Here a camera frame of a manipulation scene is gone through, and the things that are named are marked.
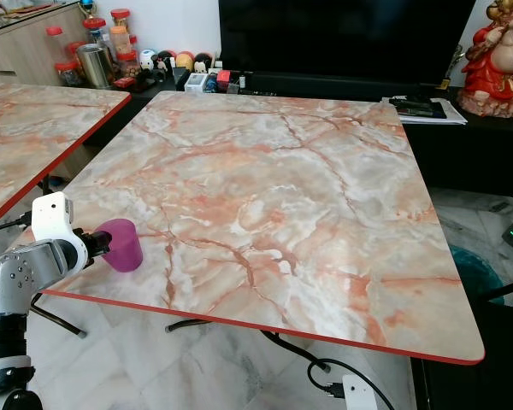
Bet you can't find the purple plastic cup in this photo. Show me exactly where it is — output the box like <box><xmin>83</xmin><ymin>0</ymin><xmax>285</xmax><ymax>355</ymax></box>
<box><xmin>98</xmin><ymin>218</ymin><xmax>144</xmax><ymax>273</ymax></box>

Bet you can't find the marble pattern side table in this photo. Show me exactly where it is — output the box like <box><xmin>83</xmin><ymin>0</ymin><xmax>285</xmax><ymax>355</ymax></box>
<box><xmin>0</xmin><ymin>79</ymin><xmax>132</xmax><ymax>231</ymax></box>

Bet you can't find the black table leg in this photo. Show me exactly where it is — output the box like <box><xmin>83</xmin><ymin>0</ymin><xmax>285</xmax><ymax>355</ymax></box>
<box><xmin>165</xmin><ymin>317</ymin><xmax>212</xmax><ymax>333</ymax></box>

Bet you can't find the steel tumbler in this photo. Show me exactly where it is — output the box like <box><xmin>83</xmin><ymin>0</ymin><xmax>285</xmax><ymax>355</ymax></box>
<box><xmin>76</xmin><ymin>44</ymin><xmax>113</xmax><ymax>89</ymax></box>

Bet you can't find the large marble pattern table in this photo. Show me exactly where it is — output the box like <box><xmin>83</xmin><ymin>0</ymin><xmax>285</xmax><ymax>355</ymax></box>
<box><xmin>34</xmin><ymin>91</ymin><xmax>486</xmax><ymax>366</ymax></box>

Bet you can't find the small white box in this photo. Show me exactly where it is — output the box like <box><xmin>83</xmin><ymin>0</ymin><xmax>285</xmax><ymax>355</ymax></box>
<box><xmin>185</xmin><ymin>72</ymin><xmax>209</xmax><ymax>93</ymax></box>

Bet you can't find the small red lid jar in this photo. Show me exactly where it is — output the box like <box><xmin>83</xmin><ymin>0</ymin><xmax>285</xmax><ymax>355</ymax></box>
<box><xmin>45</xmin><ymin>26</ymin><xmax>66</xmax><ymax>62</ymax></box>

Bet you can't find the tall red lid jar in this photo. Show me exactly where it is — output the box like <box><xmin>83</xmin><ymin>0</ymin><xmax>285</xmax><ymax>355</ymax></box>
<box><xmin>109</xmin><ymin>9</ymin><xmax>132</xmax><ymax>56</ymax></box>

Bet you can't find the wide red lid jar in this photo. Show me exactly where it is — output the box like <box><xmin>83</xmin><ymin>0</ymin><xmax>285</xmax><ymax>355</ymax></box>
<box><xmin>82</xmin><ymin>17</ymin><xmax>109</xmax><ymax>47</ymax></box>

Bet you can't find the black television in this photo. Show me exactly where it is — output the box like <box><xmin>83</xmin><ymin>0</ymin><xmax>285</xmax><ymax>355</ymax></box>
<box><xmin>218</xmin><ymin>0</ymin><xmax>479</xmax><ymax>85</ymax></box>

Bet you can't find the stack of papers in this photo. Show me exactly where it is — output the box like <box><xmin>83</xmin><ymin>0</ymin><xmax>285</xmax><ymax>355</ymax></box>
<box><xmin>388</xmin><ymin>95</ymin><xmax>469</xmax><ymax>126</ymax></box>

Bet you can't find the teal round stool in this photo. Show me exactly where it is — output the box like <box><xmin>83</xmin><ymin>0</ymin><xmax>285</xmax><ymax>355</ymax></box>
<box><xmin>448</xmin><ymin>245</ymin><xmax>506</xmax><ymax>306</ymax></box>

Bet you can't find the red laughing buddha statue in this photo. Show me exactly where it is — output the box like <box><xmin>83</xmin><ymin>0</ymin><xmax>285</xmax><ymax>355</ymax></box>
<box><xmin>457</xmin><ymin>0</ymin><xmax>513</xmax><ymax>118</ymax></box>

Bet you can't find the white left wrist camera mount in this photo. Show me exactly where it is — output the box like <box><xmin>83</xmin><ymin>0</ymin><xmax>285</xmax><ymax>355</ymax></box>
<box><xmin>31</xmin><ymin>191</ymin><xmax>80</xmax><ymax>258</ymax></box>

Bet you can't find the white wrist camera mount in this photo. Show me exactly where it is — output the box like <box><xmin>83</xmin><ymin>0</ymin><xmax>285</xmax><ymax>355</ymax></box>
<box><xmin>31</xmin><ymin>191</ymin><xmax>80</xmax><ymax>258</ymax></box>
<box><xmin>341</xmin><ymin>373</ymin><xmax>378</xmax><ymax>410</ymax></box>

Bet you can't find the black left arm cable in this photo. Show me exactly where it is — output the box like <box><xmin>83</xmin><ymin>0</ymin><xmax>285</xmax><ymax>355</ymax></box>
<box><xmin>0</xmin><ymin>213</ymin><xmax>33</xmax><ymax>238</ymax></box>

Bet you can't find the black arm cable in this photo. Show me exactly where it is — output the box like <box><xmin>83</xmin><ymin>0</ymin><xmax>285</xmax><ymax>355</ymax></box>
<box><xmin>307</xmin><ymin>357</ymin><xmax>396</xmax><ymax>410</ymax></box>
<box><xmin>0</xmin><ymin>213</ymin><xmax>33</xmax><ymax>238</ymax></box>

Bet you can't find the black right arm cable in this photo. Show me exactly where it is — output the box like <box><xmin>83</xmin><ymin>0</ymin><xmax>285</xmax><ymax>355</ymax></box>
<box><xmin>307</xmin><ymin>357</ymin><xmax>396</xmax><ymax>410</ymax></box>

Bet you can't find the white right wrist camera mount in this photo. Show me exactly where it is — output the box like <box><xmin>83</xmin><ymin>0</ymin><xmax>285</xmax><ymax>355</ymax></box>
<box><xmin>341</xmin><ymin>373</ymin><xmax>378</xmax><ymax>410</ymax></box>

